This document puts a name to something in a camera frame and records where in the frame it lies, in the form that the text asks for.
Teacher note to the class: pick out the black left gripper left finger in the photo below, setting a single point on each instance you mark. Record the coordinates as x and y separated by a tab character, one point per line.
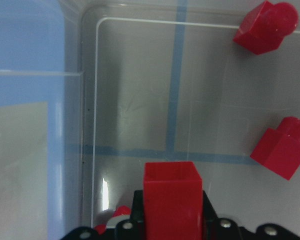
129	229

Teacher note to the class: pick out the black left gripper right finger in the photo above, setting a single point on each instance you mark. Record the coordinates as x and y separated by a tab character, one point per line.
223	228

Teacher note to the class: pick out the red block from tray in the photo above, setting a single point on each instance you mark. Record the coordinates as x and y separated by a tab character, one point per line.
172	201

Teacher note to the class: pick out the red block in box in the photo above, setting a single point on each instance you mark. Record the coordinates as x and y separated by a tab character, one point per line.
123	212
279	149
264	28

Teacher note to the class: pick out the clear plastic storage box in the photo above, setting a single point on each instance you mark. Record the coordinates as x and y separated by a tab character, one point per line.
163	81

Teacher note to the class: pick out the blue plastic tray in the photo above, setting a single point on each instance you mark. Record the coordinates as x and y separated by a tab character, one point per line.
33	81

